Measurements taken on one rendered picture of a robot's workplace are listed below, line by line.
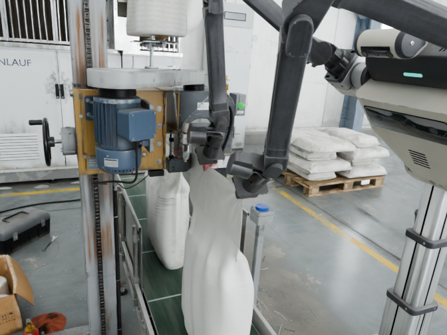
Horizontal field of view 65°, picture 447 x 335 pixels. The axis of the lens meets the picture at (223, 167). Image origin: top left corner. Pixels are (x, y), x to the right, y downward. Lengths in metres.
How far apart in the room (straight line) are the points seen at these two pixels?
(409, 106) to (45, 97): 3.57
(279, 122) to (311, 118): 6.10
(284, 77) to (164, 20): 0.55
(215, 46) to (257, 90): 5.06
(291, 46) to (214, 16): 0.49
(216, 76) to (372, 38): 0.45
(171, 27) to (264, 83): 5.09
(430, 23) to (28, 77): 3.74
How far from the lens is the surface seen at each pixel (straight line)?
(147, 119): 1.13
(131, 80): 1.14
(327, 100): 7.04
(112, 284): 1.72
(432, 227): 1.34
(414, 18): 0.71
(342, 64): 1.28
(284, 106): 0.77
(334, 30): 6.97
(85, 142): 1.37
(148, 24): 1.18
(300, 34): 0.64
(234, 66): 5.26
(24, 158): 4.23
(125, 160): 1.19
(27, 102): 4.11
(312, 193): 4.14
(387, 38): 0.98
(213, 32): 1.12
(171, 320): 1.67
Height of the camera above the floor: 1.48
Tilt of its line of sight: 18 degrees down
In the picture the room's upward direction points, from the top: 4 degrees clockwise
